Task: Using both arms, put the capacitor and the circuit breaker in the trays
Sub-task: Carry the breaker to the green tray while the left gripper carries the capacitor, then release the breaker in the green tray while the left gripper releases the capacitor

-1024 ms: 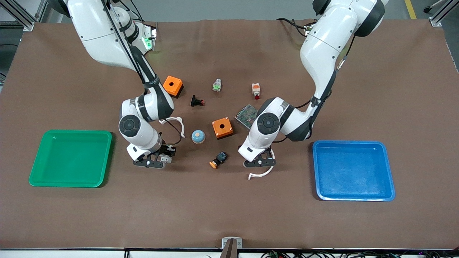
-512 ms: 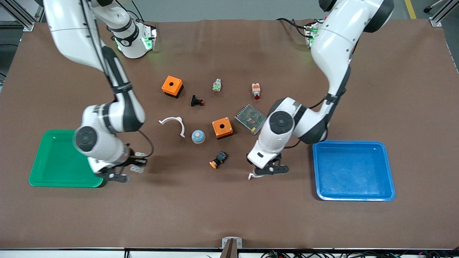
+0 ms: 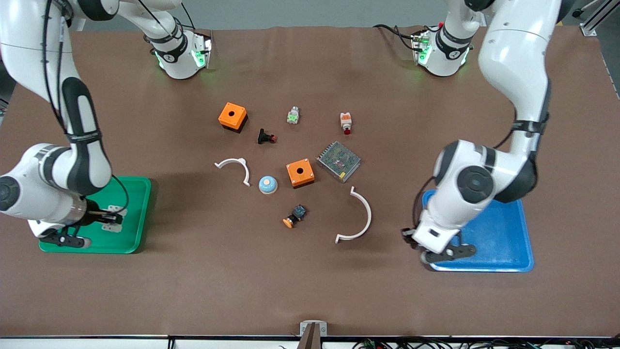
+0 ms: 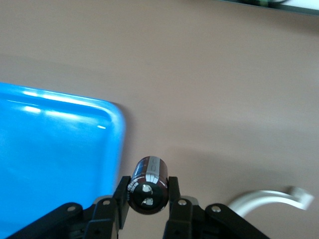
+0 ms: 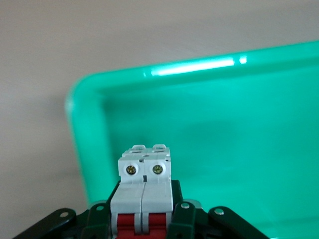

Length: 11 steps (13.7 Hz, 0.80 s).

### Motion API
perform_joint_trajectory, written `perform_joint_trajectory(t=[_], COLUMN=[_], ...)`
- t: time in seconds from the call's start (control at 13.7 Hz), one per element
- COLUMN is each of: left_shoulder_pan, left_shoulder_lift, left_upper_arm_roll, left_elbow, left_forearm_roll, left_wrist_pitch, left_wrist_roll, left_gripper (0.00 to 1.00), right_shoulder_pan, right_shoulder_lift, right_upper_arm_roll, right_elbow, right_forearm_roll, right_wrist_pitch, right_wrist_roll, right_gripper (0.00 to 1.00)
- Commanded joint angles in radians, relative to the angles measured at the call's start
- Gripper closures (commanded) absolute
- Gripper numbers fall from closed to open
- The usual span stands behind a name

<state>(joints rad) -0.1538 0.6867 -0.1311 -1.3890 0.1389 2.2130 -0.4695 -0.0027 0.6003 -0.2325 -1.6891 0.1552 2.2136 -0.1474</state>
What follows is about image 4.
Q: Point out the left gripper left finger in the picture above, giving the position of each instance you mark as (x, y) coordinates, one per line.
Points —
(104, 216)

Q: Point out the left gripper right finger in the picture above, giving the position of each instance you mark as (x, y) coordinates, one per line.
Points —
(182, 219)

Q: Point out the black cylindrical capacitor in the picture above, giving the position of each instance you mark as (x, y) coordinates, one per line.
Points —
(149, 189)

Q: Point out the blue plastic tray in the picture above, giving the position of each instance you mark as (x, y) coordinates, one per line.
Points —
(54, 154)

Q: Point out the large white curved clip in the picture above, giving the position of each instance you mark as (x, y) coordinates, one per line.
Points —
(264, 198)

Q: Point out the brown table cover mat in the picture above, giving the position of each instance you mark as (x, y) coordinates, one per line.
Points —
(199, 87)

